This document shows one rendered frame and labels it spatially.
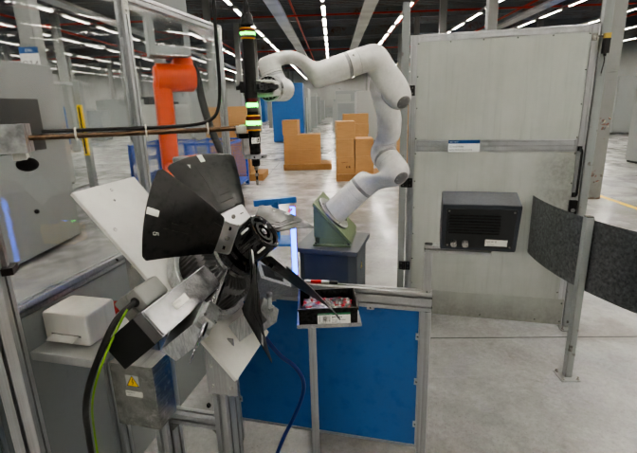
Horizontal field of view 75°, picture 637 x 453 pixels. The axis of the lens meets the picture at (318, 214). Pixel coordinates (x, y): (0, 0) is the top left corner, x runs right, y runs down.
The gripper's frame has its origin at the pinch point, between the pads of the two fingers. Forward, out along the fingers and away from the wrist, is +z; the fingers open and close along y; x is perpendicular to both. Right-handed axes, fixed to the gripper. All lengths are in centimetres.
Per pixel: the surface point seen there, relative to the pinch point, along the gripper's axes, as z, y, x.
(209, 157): -5.0, 17.9, -21.4
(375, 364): -35, -34, -112
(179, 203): 29.4, 8.9, -28.2
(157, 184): 32.6, 12.1, -22.9
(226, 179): -0.8, 10.7, -27.7
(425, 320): -35, -53, -90
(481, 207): -29, -70, -41
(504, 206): -29, -77, -41
